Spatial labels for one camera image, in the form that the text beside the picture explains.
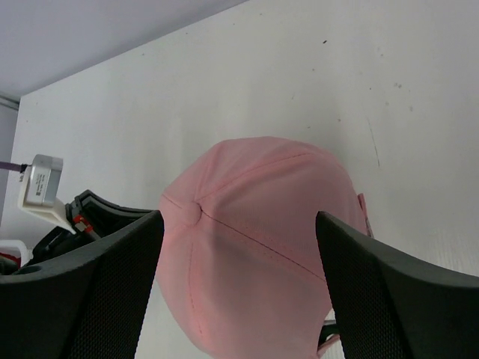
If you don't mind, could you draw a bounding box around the dark green baseball cap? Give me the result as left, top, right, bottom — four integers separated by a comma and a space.
318, 319, 339, 347

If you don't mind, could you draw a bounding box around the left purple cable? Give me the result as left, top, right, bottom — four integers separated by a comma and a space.
0, 161, 27, 174

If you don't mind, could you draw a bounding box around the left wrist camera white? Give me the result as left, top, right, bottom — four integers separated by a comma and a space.
18, 154, 75, 233

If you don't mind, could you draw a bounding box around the white plastic basket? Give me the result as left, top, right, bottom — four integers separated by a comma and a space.
0, 239, 31, 267

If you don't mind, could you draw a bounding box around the pink baseball cap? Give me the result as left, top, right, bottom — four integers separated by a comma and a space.
156, 137, 370, 358

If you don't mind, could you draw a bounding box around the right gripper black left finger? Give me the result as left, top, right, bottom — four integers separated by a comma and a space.
1, 211, 164, 358

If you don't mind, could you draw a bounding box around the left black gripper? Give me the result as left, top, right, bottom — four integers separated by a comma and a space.
28, 190, 150, 265

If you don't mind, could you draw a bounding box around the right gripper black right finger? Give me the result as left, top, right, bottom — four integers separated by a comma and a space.
316, 212, 478, 358

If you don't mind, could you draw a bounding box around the red baseball cap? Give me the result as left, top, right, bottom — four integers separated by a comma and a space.
0, 253, 21, 266

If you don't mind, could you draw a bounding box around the left aluminium frame post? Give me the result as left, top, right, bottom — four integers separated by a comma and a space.
0, 93, 19, 111

